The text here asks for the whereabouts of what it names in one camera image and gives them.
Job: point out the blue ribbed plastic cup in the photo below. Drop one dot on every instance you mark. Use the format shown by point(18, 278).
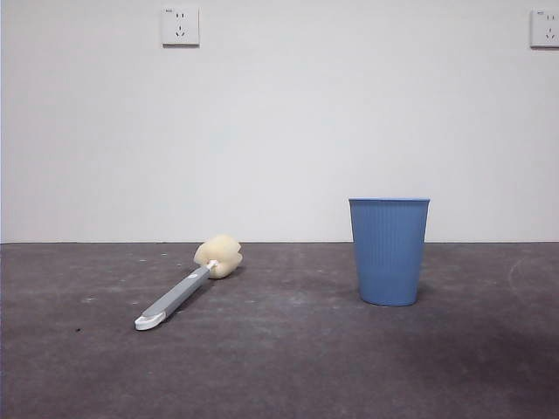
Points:
point(388, 253)

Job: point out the white wall socket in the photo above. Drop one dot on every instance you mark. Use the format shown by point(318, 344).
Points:
point(546, 29)
point(181, 27)

